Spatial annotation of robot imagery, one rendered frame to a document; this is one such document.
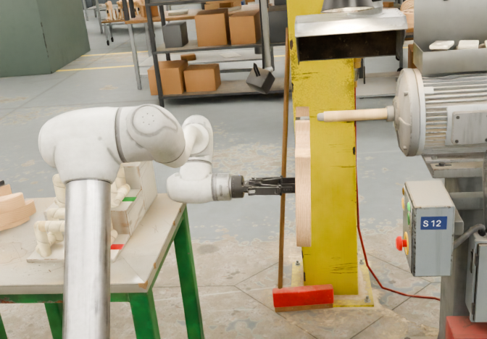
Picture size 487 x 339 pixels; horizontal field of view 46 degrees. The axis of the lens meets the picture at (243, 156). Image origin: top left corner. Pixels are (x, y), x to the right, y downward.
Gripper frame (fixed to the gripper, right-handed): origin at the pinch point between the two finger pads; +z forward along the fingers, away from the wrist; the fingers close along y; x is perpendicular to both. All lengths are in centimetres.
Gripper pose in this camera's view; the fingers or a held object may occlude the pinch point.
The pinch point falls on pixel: (294, 185)
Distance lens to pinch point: 186.2
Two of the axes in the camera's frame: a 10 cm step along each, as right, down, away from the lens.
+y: -1.1, 2.3, -9.7
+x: -0.6, -9.7, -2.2
